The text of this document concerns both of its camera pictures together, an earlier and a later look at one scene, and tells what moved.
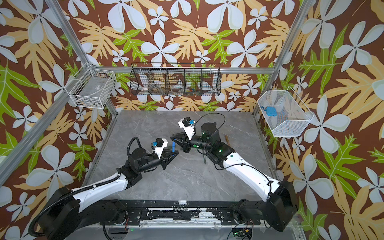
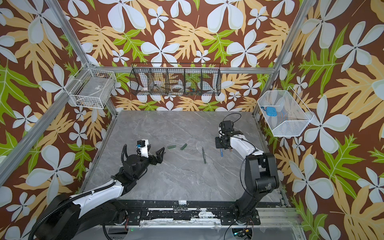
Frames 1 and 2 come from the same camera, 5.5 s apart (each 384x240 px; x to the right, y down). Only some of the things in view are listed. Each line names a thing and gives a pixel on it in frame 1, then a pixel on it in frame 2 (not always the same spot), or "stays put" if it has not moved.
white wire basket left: [93, 89] stays put
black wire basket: [171, 79] stays put
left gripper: [167, 160] → [159, 159]
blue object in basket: [270, 111] stays put
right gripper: [187, 142] → [222, 142]
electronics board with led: [242, 232] stays put
